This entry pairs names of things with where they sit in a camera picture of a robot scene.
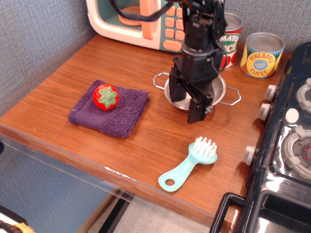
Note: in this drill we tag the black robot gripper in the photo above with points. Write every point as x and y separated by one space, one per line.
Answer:
193 73

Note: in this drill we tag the stainless steel two-handled pot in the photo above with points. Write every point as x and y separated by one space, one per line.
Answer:
219 87

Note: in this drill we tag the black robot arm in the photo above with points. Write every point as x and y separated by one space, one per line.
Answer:
204 24

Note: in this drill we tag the teal toy microwave oven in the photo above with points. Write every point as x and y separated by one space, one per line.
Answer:
166 33

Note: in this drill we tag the teal dish brush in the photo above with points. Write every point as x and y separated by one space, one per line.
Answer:
201 151

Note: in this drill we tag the purple folded towel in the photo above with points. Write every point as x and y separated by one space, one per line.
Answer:
118 121

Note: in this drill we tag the tomato sauce can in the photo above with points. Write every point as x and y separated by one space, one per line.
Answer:
231 39

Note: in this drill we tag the white stove knob middle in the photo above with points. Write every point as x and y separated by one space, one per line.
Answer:
264 110

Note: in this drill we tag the white stove knob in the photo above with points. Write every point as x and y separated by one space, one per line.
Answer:
248 155
270 92
264 110

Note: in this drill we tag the white stove knob lower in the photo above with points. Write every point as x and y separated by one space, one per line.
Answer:
248 155

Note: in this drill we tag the red toy tomato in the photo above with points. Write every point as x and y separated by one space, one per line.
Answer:
106 97

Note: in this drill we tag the white stove knob upper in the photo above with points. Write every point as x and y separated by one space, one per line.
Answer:
270 92

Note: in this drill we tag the pineapple slices can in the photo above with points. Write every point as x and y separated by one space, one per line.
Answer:
261 54

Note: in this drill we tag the black toy stove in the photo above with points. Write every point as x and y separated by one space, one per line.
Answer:
278 198

